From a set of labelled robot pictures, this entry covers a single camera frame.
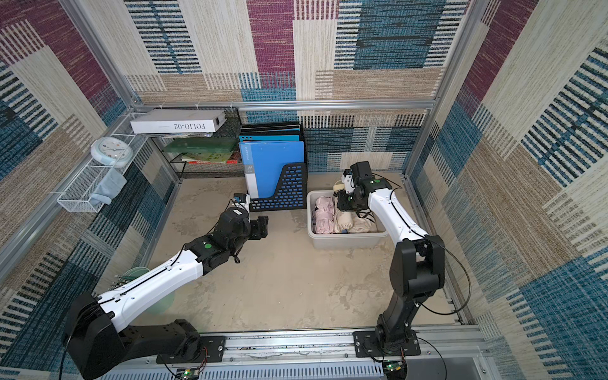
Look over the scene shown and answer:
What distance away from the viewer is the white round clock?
0.74 meters

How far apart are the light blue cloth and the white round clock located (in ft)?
0.10

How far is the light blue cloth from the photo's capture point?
0.66m
